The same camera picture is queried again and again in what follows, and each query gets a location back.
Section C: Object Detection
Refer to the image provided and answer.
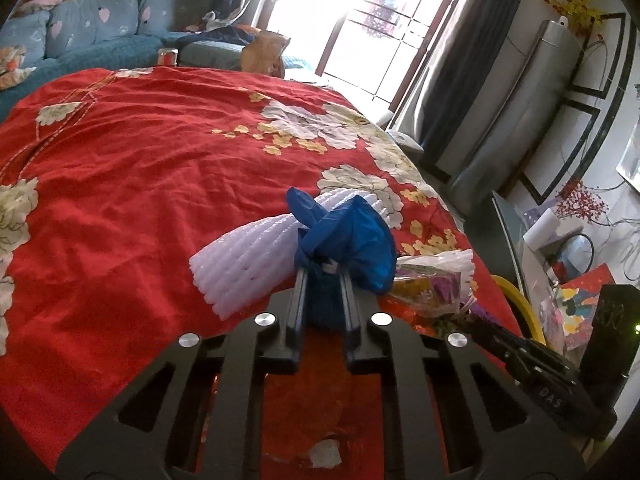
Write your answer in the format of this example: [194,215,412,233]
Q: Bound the round black framed mirror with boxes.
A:
[552,232,596,281]

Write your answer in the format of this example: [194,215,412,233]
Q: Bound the floral cushion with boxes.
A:
[0,45,36,91]

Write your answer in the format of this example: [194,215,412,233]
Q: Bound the red berry branches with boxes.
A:
[555,180,608,221]

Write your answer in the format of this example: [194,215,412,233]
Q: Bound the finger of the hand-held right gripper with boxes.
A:
[470,317,532,362]

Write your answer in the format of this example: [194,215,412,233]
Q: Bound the clear printed plastic bag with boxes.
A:
[390,249,478,318]

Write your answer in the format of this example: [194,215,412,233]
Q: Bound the yellow rimmed black bin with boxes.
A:
[490,274,546,346]

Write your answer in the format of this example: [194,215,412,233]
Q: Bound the grey standing air conditioner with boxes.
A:
[435,20,586,191]

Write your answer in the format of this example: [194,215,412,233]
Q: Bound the white paper roll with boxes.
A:
[522,208,561,248]

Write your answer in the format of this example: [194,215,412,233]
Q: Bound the red picture book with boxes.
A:
[557,265,618,351]

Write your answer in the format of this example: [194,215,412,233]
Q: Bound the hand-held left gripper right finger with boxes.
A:
[337,267,586,480]

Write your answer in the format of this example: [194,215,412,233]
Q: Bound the blue plastic bag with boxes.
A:
[286,187,397,331]

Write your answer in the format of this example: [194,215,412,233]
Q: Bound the dark window curtain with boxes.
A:
[395,0,531,161]

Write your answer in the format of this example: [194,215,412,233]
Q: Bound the red floral blanket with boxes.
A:
[0,65,523,480]

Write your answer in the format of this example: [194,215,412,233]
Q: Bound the dark glass top cabinet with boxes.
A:
[490,190,556,311]

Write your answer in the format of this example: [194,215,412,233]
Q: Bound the glass balcony door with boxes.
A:
[265,0,476,111]

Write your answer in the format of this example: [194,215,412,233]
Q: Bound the blue patterned sofa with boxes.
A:
[0,0,261,121]

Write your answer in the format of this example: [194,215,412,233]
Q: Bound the yellow artificial flowers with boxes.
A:
[537,0,608,36]

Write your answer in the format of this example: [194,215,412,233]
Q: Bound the white foam net sleeve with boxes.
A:
[189,187,396,321]

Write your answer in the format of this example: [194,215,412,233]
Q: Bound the brown paper bag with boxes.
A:
[241,30,292,78]

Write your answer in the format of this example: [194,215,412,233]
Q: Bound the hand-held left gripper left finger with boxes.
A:
[55,267,309,480]

